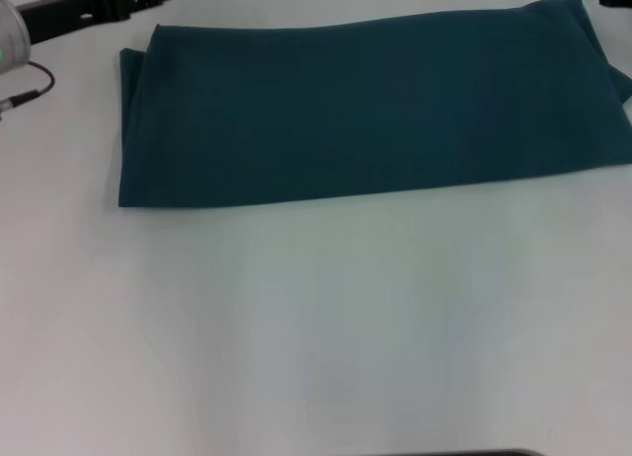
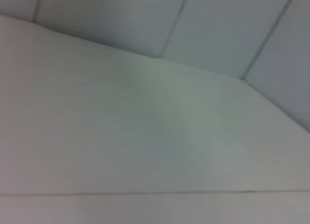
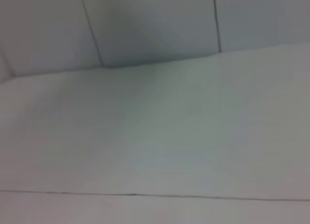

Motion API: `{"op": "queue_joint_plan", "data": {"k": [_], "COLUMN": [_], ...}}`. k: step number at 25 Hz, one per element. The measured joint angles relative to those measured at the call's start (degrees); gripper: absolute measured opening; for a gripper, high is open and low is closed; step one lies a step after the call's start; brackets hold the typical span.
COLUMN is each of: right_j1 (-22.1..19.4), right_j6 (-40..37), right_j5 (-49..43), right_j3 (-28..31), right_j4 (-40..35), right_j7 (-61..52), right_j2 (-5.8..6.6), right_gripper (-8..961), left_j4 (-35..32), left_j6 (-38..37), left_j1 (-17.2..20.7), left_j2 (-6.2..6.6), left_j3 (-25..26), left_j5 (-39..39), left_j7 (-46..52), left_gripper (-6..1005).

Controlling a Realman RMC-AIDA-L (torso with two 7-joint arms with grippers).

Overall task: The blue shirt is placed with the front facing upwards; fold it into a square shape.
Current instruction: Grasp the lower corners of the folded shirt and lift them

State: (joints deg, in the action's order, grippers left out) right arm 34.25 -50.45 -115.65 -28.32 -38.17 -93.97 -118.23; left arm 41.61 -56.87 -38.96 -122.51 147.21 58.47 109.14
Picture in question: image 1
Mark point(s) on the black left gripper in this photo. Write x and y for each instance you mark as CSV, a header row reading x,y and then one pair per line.
x,y
64,14

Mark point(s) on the teal blue printed t-shirt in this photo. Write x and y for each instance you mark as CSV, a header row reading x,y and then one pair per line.
x,y
345,110

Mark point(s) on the dark grey flat panel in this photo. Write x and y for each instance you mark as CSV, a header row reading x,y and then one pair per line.
x,y
444,453

